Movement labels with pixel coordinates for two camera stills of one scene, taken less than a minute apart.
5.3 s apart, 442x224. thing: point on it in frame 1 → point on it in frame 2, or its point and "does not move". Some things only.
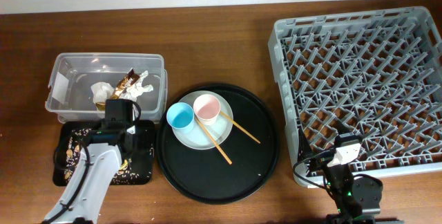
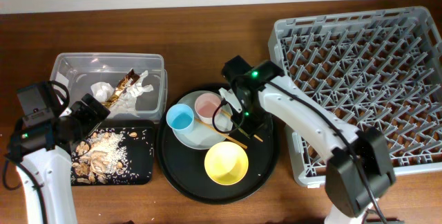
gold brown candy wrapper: [126, 81] does not move
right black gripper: [320, 159] → [248, 128]
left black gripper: [141, 134] → [93, 119]
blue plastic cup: [181, 117] does not move
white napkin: [101, 91] does not move
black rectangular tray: [136, 164] does not move
